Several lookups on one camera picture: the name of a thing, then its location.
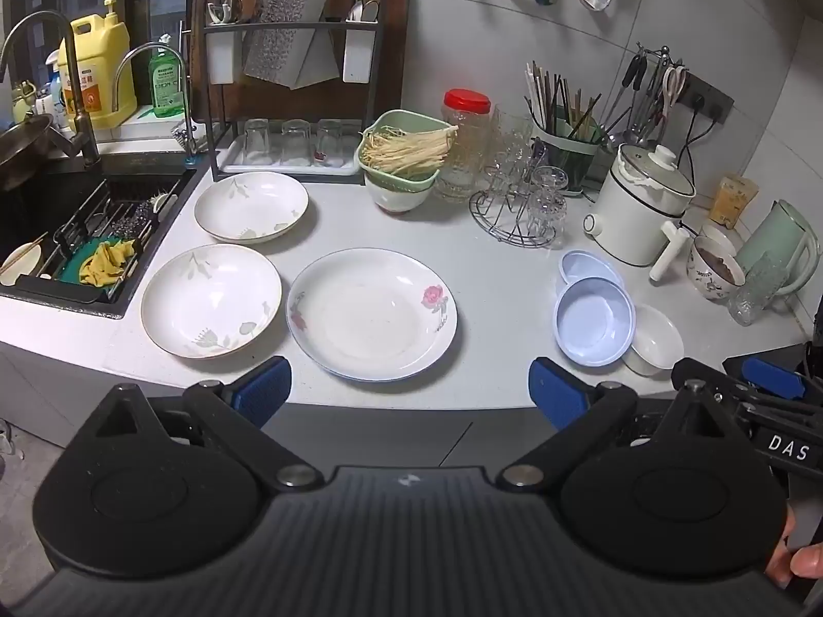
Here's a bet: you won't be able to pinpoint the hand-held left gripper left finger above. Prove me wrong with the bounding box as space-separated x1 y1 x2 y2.
90 355 326 495

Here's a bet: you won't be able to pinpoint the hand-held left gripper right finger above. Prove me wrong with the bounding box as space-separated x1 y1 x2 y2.
498 357 742 491

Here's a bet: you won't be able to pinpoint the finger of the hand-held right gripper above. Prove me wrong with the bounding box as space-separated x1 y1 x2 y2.
723 353 812 405
672 357 776 418

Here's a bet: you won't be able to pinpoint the plain white bowl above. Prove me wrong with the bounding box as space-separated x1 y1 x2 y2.
622 302 684 377

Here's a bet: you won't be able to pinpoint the light blue plastic bowl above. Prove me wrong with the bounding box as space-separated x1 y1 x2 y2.
554 276 637 367
559 249 626 290

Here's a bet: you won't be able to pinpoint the white leaf print plate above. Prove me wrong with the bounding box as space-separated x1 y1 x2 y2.
194 173 310 245
140 244 284 361

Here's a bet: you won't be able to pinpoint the white pink flower plate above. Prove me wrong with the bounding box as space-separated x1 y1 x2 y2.
286 247 459 382

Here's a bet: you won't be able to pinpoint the person's right hand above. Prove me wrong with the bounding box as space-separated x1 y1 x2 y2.
765 507 823 592

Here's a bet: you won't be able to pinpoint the textured glass tumbler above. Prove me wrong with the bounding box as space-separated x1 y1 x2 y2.
728 250 789 328

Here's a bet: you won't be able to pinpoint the floral print bowl with food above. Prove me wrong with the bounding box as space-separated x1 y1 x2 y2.
687 235 747 302

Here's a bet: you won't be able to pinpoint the pale green electric kettle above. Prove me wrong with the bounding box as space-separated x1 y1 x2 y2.
733 199 823 297

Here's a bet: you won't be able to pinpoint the small white bowl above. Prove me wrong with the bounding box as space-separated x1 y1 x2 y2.
697 224 737 255

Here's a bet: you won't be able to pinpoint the yellow snack packet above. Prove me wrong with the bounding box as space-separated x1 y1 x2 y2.
709 173 760 229

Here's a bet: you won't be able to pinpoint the white electric cooking pot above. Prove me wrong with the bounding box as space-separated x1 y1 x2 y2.
584 141 699 282

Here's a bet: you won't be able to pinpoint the yellow dish cloth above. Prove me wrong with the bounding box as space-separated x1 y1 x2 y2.
78 239 137 287

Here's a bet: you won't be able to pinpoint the steel wool scrubber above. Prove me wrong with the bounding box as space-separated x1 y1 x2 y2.
112 199 155 232

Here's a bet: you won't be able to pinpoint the white drip tray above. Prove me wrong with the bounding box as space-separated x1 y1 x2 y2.
222 132 362 176

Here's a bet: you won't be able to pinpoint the white bowl under colander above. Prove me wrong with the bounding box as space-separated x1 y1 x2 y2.
365 173 435 216

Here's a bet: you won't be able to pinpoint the green chopstick holder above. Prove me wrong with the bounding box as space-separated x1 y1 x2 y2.
530 117 605 197

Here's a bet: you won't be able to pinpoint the black sink drain rack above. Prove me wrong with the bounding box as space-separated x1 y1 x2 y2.
16 180 162 303

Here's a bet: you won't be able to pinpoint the clear drinking glass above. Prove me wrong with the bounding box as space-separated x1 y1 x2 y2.
281 119 311 165
243 117 271 165
316 119 345 165

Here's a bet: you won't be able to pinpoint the small steel faucet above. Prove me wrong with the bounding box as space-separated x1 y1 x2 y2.
111 42 197 155

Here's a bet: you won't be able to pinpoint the pale enoki mushrooms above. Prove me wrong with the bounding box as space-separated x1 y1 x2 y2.
360 125 459 174

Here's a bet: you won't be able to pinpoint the black kitchen sink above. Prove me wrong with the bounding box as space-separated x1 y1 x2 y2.
0 148 213 321

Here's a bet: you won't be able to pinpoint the green colander basket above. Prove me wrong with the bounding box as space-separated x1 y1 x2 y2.
355 109 454 194

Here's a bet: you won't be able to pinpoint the bundle of chopsticks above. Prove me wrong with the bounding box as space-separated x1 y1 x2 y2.
524 61 605 142

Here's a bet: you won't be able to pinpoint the hanging kitchen utensils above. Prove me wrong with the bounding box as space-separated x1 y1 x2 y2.
604 42 689 149

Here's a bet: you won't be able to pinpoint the red lid glass jar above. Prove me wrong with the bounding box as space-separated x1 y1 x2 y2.
437 88 493 203

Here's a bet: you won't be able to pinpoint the green soap bottle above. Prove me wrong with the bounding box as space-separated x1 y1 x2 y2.
148 34 181 118

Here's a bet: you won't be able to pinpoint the tall dark faucet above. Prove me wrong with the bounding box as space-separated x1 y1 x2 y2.
0 11 102 168

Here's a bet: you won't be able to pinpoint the patterned steel cleaver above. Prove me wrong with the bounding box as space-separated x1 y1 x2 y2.
243 0 342 89

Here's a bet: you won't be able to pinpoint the white utensil cup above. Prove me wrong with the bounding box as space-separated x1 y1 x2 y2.
206 29 236 86
343 29 374 84

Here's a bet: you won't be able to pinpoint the dark metal pan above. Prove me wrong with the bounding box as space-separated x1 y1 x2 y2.
0 114 56 190

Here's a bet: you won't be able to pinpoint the yellow detergent jug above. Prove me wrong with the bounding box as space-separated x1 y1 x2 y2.
58 0 139 130

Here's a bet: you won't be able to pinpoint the black dish rack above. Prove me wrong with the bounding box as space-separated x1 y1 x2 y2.
191 0 387 182

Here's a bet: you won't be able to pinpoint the dark wooden cutting board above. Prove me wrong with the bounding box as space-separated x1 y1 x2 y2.
186 0 413 136

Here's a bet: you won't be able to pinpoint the wire rack with glass cups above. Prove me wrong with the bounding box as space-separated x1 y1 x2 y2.
479 106 572 240

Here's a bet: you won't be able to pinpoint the black power cables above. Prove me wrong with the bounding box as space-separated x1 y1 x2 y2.
669 99 708 161

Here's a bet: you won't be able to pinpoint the black wall socket strip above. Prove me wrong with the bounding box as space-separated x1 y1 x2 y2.
678 70 735 126

